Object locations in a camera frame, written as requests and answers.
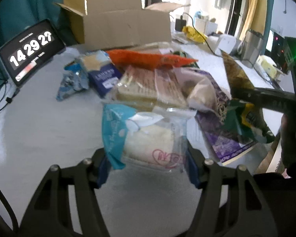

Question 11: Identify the navy blue cracker packet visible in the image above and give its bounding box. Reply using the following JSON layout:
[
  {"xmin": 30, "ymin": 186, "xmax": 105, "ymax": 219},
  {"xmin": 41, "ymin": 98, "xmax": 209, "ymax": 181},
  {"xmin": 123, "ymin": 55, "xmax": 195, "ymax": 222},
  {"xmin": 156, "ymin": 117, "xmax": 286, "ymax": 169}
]
[{"xmin": 76, "ymin": 50, "xmax": 122, "ymax": 98}]

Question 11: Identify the orange snack packet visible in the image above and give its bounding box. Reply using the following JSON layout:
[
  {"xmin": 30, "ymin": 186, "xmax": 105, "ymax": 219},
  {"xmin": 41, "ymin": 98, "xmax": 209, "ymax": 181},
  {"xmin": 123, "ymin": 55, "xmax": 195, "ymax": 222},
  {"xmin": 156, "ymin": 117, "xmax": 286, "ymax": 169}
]
[{"xmin": 107, "ymin": 49, "xmax": 197, "ymax": 71}]

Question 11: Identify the black power adapter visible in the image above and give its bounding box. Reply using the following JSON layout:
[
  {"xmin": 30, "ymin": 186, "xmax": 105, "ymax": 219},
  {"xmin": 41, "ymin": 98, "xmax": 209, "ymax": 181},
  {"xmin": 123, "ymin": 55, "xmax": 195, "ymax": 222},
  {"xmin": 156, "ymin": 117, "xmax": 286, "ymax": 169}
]
[{"xmin": 175, "ymin": 15, "xmax": 186, "ymax": 32}]

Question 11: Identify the white plastic basket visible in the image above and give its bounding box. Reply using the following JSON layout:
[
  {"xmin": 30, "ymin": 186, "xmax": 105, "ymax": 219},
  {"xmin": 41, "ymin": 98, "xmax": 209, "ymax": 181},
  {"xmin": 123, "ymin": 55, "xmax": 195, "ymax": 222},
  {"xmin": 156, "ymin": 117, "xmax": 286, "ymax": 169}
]
[{"xmin": 194, "ymin": 18, "xmax": 218, "ymax": 35}]

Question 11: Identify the steel thermos cup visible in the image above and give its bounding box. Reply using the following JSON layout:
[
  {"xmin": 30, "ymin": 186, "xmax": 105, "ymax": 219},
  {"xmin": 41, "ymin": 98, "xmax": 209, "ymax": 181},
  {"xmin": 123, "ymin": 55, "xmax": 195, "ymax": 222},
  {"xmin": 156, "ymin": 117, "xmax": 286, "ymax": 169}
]
[{"xmin": 240, "ymin": 29, "xmax": 264, "ymax": 68}]

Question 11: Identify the pink wafer packet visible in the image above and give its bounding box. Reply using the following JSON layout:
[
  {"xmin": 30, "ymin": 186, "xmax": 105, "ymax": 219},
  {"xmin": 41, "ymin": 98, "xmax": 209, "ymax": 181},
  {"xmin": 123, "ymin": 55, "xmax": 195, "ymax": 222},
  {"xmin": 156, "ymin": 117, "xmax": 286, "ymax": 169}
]
[{"xmin": 107, "ymin": 66, "xmax": 188, "ymax": 111}]

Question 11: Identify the purple snack bag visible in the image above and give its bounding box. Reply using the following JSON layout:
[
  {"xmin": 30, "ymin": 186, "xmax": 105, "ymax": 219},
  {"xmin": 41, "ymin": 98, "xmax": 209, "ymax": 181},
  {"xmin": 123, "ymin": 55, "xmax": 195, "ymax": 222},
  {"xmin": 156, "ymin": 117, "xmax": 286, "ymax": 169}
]
[{"xmin": 186, "ymin": 68, "xmax": 256, "ymax": 165}]

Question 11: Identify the light blue crumpled wrapper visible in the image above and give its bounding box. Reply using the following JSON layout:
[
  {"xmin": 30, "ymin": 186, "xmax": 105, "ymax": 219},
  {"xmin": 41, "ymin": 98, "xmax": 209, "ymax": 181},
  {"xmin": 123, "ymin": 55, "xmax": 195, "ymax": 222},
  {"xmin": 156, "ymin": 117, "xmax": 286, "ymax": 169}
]
[{"xmin": 56, "ymin": 62, "xmax": 89, "ymax": 102}]

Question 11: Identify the black tablet clock display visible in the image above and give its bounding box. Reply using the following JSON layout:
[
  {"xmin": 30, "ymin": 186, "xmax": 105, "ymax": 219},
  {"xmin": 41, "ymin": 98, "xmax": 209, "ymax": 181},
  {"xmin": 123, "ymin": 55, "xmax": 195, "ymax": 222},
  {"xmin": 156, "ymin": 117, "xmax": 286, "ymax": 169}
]
[{"xmin": 0, "ymin": 19, "xmax": 66, "ymax": 87}]

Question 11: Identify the black power cable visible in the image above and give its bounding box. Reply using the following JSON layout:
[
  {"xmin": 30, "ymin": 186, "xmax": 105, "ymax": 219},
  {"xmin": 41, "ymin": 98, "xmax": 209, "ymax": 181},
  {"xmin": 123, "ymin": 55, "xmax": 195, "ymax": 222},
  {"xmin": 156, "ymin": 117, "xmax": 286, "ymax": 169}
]
[{"xmin": 181, "ymin": 12, "xmax": 224, "ymax": 56}]

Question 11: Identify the yellow plastic bag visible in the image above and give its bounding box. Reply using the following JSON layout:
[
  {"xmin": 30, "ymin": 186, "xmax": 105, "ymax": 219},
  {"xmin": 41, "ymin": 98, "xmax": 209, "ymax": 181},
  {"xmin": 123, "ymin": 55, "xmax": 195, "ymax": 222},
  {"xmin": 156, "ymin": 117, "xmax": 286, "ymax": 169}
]
[{"xmin": 182, "ymin": 26, "xmax": 207, "ymax": 43}]

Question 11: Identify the black window frame post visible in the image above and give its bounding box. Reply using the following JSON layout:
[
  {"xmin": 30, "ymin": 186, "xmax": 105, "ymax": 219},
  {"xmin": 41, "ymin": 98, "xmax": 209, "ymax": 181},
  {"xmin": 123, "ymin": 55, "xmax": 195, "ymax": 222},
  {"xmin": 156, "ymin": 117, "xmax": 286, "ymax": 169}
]
[{"xmin": 225, "ymin": 0, "xmax": 242, "ymax": 36}]

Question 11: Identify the green yellow snack bag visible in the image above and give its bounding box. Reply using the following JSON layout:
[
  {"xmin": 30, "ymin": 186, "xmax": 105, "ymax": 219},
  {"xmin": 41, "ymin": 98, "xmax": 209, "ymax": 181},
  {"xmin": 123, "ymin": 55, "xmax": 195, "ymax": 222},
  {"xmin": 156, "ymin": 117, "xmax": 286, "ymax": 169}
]
[{"xmin": 222, "ymin": 52, "xmax": 275, "ymax": 143}]

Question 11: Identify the blue clear bread packet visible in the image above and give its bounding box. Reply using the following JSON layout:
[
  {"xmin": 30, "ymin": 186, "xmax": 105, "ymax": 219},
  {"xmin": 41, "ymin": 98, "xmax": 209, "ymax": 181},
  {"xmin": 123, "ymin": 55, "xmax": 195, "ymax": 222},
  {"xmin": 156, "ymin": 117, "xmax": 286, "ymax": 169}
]
[{"xmin": 101, "ymin": 103, "xmax": 196, "ymax": 172}]

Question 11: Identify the teal curtain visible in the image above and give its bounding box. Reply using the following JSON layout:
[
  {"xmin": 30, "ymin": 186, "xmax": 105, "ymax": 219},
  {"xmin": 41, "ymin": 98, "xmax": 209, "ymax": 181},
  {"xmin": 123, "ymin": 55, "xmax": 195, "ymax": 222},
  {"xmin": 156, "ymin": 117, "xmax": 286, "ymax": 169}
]
[{"xmin": 0, "ymin": 0, "xmax": 78, "ymax": 87}]

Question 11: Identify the white rectangular box device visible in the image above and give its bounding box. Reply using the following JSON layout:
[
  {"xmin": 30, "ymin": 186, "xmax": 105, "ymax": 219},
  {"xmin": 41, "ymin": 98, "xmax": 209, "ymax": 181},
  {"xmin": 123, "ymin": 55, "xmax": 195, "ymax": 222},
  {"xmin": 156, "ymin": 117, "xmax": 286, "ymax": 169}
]
[{"xmin": 215, "ymin": 34, "xmax": 237, "ymax": 56}]

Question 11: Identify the brown cardboard box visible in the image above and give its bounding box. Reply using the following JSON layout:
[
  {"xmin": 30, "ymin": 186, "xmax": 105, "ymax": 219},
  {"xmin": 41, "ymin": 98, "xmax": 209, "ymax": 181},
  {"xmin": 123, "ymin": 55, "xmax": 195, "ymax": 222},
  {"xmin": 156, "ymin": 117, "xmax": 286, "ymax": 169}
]
[{"xmin": 59, "ymin": 0, "xmax": 182, "ymax": 50}]

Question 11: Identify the yellow curtain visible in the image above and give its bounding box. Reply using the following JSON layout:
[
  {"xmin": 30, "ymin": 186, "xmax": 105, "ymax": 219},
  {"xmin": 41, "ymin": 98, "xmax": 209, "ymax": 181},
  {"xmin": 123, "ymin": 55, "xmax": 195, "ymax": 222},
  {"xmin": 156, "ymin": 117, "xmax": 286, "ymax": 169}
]
[{"xmin": 240, "ymin": 0, "xmax": 267, "ymax": 40}]

